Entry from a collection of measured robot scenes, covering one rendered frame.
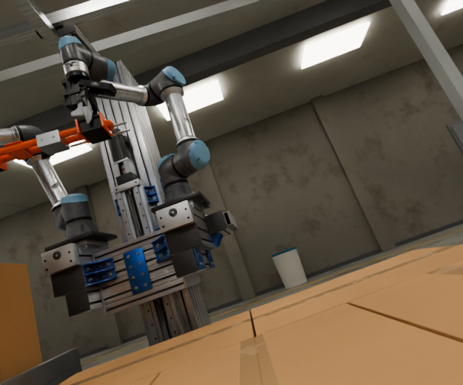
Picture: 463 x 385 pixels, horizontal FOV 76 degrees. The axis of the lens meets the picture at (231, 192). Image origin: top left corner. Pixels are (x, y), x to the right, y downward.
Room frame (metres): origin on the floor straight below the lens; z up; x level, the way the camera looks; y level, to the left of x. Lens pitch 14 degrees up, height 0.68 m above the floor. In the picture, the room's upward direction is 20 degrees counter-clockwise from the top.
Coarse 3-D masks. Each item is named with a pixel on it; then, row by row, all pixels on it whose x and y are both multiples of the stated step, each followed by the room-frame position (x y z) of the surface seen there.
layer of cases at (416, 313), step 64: (448, 256) 0.75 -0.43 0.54; (256, 320) 0.82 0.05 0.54; (320, 320) 0.59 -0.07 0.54; (384, 320) 0.47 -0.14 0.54; (448, 320) 0.39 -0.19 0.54; (64, 384) 0.88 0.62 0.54; (128, 384) 0.62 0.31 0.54; (192, 384) 0.49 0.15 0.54; (256, 384) 0.40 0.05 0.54; (320, 384) 0.34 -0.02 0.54; (384, 384) 0.30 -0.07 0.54; (448, 384) 0.27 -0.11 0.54
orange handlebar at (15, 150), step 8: (72, 128) 0.80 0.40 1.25; (112, 128) 0.85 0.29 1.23; (64, 136) 0.81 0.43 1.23; (72, 136) 0.84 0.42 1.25; (80, 136) 0.84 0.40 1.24; (8, 144) 0.79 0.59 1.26; (16, 144) 0.79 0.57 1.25; (24, 144) 0.79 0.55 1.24; (32, 144) 0.80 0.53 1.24; (0, 152) 0.78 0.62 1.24; (8, 152) 0.79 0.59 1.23; (16, 152) 0.80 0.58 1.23; (24, 152) 0.81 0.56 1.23; (32, 152) 0.83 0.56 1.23; (8, 160) 0.83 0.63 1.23
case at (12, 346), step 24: (0, 264) 0.91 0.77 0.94; (24, 264) 1.03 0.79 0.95; (0, 288) 0.90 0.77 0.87; (24, 288) 1.01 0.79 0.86; (0, 312) 0.88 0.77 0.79; (24, 312) 0.99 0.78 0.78; (0, 336) 0.87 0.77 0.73; (24, 336) 0.97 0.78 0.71; (0, 360) 0.86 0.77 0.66; (24, 360) 0.96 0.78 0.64
